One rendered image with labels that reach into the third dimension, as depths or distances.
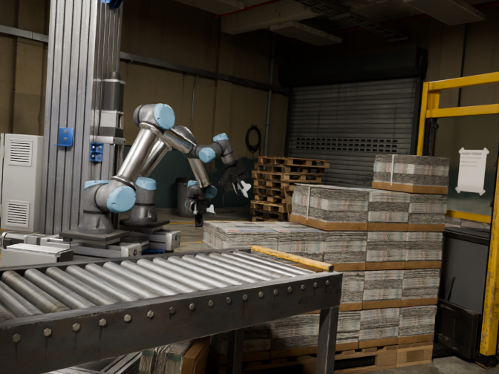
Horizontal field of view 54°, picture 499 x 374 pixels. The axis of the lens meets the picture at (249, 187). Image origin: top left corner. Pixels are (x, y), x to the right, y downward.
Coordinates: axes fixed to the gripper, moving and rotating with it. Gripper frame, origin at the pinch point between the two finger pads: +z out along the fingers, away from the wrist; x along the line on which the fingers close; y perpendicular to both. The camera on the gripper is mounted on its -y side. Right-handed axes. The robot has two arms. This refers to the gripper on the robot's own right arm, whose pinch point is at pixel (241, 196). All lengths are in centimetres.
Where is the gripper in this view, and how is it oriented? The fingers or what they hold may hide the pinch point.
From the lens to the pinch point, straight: 268.8
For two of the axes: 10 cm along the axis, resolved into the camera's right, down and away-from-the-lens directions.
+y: 8.2, -4.6, 3.4
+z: 3.9, 8.9, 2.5
